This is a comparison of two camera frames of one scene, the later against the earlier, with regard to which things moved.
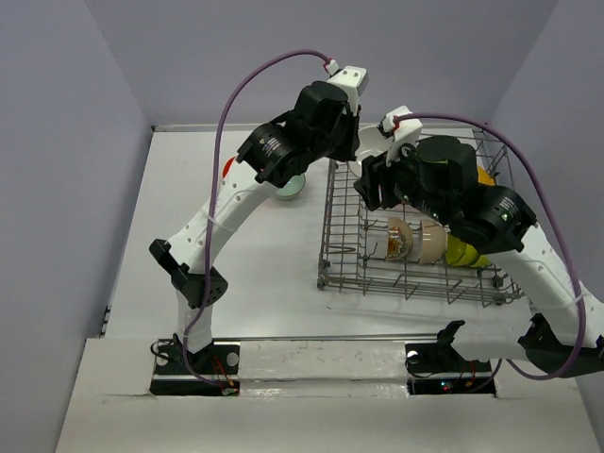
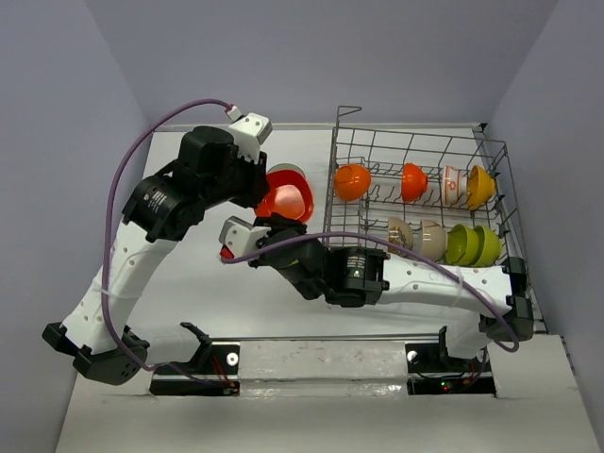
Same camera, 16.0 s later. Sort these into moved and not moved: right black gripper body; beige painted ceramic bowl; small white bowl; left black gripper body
Moved: small white bowl; right black gripper body; left black gripper body
Not moved: beige painted ceramic bowl
